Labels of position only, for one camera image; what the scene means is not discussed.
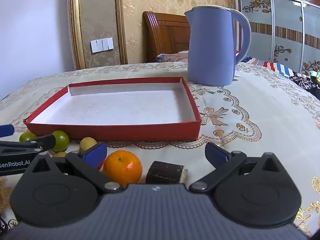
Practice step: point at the tan longan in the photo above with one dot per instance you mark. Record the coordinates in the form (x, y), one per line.
(87, 143)
(59, 154)

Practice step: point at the red cardboard box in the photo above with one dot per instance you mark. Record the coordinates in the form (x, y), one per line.
(112, 132)

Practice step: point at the dark patterned cloth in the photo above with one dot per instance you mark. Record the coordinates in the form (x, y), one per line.
(305, 82)

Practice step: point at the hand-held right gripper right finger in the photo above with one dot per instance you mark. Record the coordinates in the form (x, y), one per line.
(216, 155)

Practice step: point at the small green tomato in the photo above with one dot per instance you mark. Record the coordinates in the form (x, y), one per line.
(26, 137)

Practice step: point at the orange mandarin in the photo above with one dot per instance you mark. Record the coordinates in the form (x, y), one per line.
(122, 168)

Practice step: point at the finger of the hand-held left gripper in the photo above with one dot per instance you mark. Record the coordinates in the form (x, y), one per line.
(47, 141)
(6, 130)

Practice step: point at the patterned pillow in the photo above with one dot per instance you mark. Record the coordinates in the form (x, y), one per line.
(172, 57)

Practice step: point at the blue electric kettle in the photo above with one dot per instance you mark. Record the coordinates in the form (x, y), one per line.
(210, 50)

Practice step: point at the gold wall panel frame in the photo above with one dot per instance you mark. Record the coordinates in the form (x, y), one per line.
(75, 30)

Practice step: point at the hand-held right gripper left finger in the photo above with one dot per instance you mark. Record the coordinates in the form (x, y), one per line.
(95, 155)

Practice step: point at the large dark eggplant piece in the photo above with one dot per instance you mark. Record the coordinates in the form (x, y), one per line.
(165, 172)

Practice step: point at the red cherry tomato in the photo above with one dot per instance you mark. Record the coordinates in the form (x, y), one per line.
(102, 164)

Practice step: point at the wardrobe with floral doors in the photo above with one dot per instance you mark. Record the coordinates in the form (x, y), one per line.
(287, 17)

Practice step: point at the white wall switch panel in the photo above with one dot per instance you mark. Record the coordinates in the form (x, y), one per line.
(102, 45)

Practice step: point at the brown wooden headboard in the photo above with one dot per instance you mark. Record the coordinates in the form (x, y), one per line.
(170, 35)

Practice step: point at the striped colourful blanket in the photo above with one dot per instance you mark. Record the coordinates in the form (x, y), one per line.
(275, 68)

